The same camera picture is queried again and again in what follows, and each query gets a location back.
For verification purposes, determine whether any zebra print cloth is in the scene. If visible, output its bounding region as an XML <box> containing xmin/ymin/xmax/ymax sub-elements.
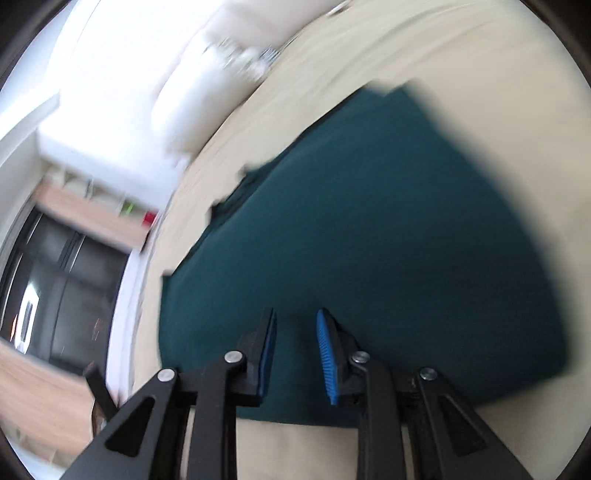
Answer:
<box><xmin>256</xmin><ymin>46</ymin><xmax>280</xmax><ymax>70</ymax></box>

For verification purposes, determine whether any dark green sweater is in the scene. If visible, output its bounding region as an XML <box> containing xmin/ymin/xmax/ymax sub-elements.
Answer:
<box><xmin>158</xmin><ymin>79</ymin><xmax>570</xmax><ymax>428</ymax></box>

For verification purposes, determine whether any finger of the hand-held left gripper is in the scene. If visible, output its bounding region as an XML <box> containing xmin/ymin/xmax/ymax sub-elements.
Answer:
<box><xmin>84</xmin><ymin>362</ymin><xmax>118</xmax><ymax>418</ymax></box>

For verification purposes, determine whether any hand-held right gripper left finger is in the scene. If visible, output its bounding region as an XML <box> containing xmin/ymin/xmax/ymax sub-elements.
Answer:
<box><xmin>60</xmin><ymin>307</ymin><xmax>278</xmax><ymax>480</ymax></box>

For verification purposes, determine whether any dark window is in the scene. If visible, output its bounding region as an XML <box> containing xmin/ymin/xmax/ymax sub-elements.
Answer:
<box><xmin>0</xmin><ymin>208</ymin><xmax>130</xmax><ymax>370</ymax></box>

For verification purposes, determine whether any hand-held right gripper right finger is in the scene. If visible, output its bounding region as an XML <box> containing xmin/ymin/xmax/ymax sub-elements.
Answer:
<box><xmin>315</xmin><ymin>308</ymin><xmax>534</xmax><ymax>480</ymax></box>

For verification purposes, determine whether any bed with beige sheet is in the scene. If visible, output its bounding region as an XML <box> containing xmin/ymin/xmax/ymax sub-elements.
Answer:
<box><xmin>104</xmin><ymin>0</ymin><xmax>591</xmax><ymax>480</ymax></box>

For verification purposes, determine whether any white ruffled pillow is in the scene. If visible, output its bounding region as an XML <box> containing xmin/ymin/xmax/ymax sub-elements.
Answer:
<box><xmin>150</xmin><ymin>41</ymin><xmax>278</xmax><ymax>155</ymax></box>

